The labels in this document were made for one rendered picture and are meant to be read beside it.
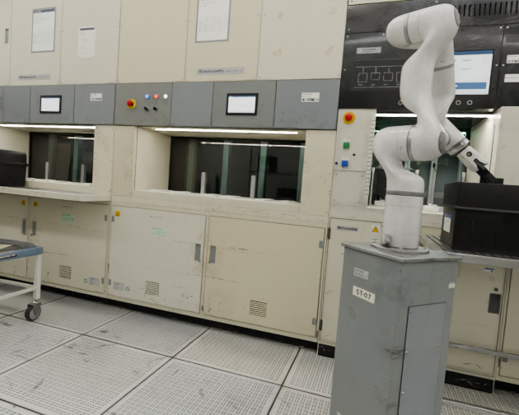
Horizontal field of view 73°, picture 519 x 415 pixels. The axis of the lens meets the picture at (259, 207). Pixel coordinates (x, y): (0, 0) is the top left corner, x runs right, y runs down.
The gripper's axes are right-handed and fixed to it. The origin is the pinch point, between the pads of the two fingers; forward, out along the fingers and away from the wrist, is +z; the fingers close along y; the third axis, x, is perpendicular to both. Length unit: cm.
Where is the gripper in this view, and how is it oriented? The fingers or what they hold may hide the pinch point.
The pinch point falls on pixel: (488, 179)
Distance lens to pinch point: 165.5
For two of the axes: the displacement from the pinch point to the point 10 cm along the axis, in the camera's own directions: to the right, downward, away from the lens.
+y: 3.3, -0.3, 9.4
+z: 6.1, 7.7, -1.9
